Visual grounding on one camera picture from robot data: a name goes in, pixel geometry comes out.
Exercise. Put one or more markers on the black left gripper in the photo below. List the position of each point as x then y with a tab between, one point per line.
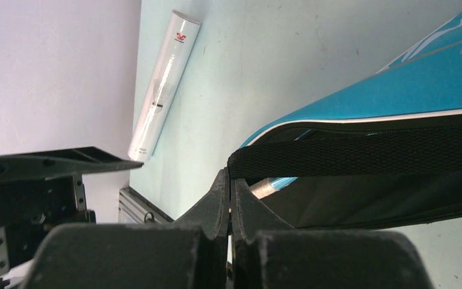
31	206

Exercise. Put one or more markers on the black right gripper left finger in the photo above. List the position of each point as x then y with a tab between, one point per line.
190	252

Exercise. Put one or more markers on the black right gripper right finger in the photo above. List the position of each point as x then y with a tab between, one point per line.
269	253

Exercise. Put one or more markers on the white shuttlecock tube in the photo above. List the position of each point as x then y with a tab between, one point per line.
182	31

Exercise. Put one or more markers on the blue racket bag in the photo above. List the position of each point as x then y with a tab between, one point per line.
384	152

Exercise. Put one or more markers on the blue racket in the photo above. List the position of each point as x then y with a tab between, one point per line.
268	186

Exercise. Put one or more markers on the aluminium frame post left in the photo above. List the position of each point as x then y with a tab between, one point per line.
134	208

